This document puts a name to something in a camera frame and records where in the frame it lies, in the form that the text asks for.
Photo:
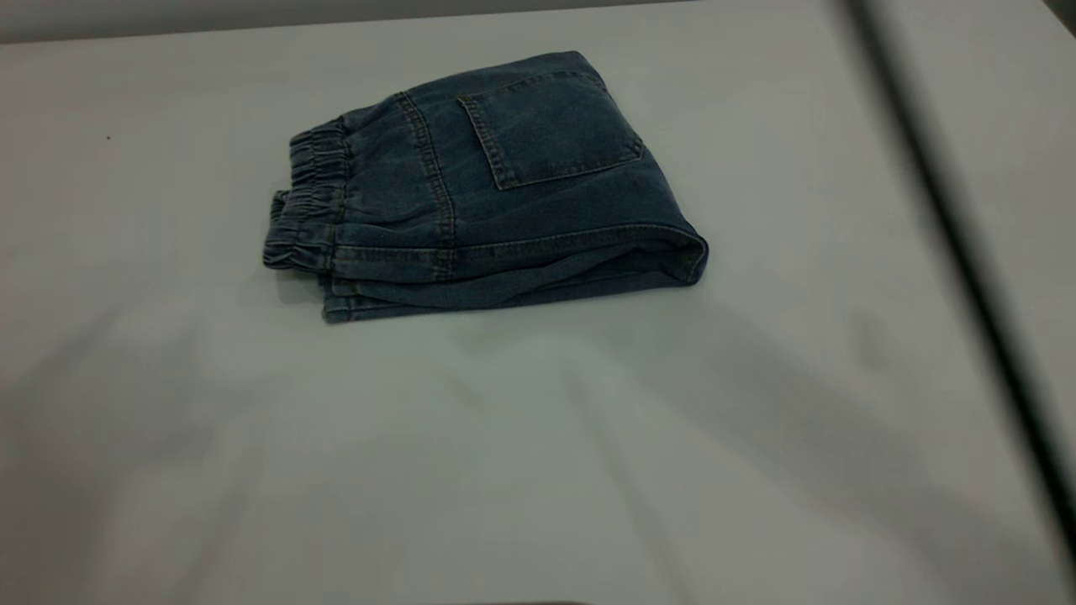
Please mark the blue denim jeans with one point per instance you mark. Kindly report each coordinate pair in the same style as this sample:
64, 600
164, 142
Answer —
504, 185

